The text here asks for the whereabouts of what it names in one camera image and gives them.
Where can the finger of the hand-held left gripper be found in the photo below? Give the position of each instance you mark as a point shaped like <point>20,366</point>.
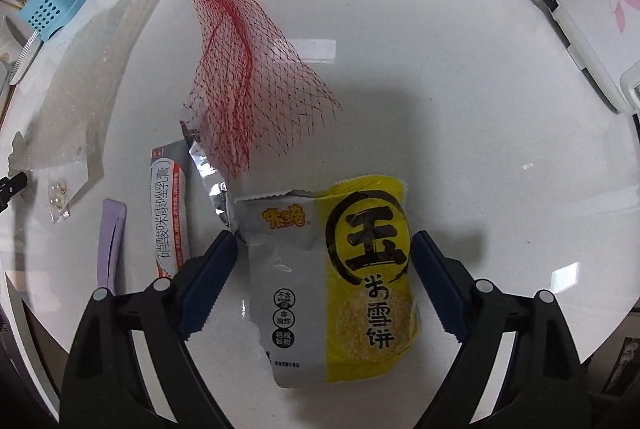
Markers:
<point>11,190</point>

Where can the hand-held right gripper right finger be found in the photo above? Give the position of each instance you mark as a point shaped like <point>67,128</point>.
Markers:
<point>440,289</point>

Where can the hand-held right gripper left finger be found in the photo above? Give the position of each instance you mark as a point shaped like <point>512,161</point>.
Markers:
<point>207,284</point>

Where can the yellow grey snack packet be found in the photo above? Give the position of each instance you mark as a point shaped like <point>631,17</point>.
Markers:
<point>300,284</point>

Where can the red mesh net bag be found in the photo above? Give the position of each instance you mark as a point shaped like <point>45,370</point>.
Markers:
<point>235,74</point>

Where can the small clear bag of pearls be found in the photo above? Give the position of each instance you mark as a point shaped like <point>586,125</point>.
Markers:
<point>59,199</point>

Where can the white red ointment box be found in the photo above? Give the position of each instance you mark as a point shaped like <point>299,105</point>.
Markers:
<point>167,209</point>

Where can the silver foil wrapper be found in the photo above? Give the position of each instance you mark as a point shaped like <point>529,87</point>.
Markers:
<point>212,189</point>

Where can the purple hair clip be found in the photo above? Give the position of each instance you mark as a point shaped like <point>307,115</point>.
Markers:
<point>107,249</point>

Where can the clear bubble wrap sheet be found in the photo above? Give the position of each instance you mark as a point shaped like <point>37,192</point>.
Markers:
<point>65,84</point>

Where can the white ribbed dish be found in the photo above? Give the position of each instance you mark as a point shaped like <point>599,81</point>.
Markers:
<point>25,56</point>

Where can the blue perforated utensil holder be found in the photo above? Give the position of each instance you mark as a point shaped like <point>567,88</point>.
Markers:
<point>47,4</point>

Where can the white appliance with pink flowers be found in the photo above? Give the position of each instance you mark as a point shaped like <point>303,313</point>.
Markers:
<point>600,9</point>

